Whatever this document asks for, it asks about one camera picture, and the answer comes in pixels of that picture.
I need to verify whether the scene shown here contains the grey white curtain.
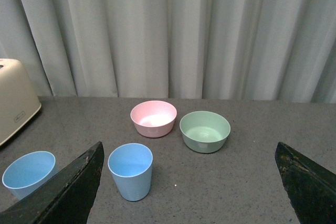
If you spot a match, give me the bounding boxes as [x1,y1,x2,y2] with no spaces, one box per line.
[1,0,335,103]

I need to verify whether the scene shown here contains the green plastic bowl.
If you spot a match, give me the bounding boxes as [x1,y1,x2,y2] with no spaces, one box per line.
[180,111,231,154]

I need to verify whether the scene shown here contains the light blue plastic cup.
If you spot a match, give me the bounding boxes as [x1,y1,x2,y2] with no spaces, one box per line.
[108,143,153,201]

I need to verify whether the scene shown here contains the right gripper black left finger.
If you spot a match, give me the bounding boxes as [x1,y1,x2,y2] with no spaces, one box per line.
[1,142,104,223]

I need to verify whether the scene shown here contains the pink plastic bowl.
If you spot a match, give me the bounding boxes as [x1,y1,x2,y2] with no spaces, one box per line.
[130,100,177,138]

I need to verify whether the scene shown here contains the cream white toaster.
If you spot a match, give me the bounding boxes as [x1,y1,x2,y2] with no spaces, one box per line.
[1,59,41,145]

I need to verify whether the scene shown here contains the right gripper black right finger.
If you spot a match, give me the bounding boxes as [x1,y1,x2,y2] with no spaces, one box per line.
[275,142,335,223]

